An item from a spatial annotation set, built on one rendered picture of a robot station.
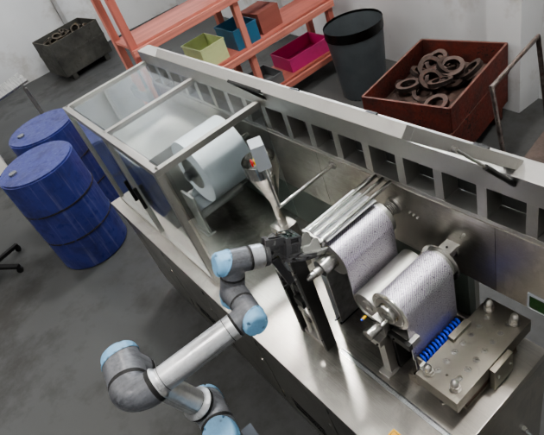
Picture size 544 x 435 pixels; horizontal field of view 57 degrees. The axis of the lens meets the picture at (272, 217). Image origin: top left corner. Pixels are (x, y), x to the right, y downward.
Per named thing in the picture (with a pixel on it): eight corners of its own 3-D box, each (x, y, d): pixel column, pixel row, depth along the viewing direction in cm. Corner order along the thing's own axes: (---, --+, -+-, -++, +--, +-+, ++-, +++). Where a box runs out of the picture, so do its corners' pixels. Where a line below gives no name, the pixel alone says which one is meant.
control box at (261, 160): (250, 164, 181) (242, 141, 175) (268, 157, 181) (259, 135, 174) (255, 174, 175) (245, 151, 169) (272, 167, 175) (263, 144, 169)
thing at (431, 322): (413, 360, 171) (406, 328, 159) (456, 315, 179) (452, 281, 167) (414, 361, 171) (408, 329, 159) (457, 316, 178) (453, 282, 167)
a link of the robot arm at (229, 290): (229, 321, 147) (230, 292, 142) (215, 298, 156) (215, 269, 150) (253, 313, 151) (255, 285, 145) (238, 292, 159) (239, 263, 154)
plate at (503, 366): (490, 387, 168) (489, 369, 161) (507, 366, 171) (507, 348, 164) (496, 391, 166) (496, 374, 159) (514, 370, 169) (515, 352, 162)
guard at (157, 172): (119, 200, 327) (60, 109, 283) (189, 153, 345) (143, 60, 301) (214, 286, 242) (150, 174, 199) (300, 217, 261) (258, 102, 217)
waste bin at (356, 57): (405, 81, 506) (395, 11, 460) (363, 110, 490) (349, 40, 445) (366, 70, 547) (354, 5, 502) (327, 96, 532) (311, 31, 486)
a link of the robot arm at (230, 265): (210, 270, 150) (210, 247, 146) (243, 262, 154) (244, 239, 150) (218, 286, 144) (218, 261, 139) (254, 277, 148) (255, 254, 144)
